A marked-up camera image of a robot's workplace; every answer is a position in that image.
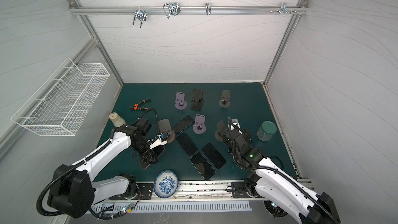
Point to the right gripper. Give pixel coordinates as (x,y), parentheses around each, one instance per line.
(226,132)

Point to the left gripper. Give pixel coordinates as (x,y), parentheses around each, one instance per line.
(147,157)

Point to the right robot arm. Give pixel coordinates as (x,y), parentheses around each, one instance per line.
(270,182)

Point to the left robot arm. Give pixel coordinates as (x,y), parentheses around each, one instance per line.
(73,189)

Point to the grey stand front right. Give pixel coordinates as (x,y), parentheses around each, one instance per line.
(221,131)

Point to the grey stand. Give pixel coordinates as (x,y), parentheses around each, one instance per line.
(221,131)
(224,102)

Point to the wooden base phone stand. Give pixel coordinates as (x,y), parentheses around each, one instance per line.
(166,132)

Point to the grey stand back right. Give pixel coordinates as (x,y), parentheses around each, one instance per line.
(224,102)

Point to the purple phone stand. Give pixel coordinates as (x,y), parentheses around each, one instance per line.
(199,124)

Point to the black stand back centre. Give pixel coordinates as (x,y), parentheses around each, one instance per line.
(198,100)

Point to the purple stand back left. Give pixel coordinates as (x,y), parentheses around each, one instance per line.
(180,102)

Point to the green lidded jar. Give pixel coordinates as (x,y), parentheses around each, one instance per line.
(266,131)

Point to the beige plastic cup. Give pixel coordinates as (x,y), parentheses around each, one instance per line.
(116,119)

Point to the blue white patterned plate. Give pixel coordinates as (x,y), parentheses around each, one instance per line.
(165,184)

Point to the white vent grille strip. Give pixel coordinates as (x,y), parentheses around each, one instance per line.
(192,207)

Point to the metal clamp left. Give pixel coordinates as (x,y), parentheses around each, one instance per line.
(140,16)

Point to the metal clamp small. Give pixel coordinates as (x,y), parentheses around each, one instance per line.
(208,9)

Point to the metal clamp centre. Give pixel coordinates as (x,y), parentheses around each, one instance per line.
(171,9)

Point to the aluminium crossbar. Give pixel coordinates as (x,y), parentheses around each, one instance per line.
(185,10)

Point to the orange handled pliers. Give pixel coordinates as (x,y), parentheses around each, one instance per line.
(139,106)

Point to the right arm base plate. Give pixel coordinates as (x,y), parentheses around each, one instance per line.
(238,190)

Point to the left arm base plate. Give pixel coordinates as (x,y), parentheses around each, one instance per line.
(144,191)

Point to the white wire basket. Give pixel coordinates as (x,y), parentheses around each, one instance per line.
(60,105)

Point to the metal bracket right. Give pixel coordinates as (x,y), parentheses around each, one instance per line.
(284,9)

